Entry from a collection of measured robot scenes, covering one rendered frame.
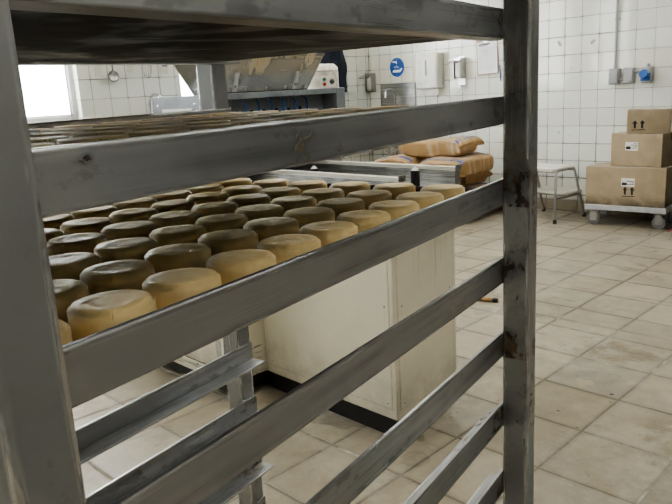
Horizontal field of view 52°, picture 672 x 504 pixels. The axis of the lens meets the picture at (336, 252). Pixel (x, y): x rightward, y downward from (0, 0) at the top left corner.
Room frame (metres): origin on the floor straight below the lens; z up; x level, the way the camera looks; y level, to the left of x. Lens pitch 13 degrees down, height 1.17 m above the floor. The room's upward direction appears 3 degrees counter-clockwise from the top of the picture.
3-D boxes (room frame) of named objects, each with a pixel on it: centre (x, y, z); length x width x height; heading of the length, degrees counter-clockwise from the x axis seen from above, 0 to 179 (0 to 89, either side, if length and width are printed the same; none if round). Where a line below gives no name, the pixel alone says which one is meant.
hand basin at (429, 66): (7.23, -0.68, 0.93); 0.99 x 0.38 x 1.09; 45
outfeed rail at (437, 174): (3.02, 0.27, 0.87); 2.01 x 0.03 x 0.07; 44
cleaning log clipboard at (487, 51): (6.64, -1.52, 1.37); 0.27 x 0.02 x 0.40; 45
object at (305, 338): (2.47, -0.05, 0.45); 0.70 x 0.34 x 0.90; 44
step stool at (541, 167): (5.83, -1.85, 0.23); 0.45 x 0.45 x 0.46; 37
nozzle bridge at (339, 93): (2.84, 0.30, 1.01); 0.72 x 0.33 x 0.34; 134
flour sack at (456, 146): (6.34, -0.99, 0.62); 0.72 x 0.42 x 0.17; 51
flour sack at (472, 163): (6.15, -1.14, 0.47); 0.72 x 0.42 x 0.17; 140
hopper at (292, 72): (2.84, 0.30, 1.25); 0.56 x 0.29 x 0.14; 134
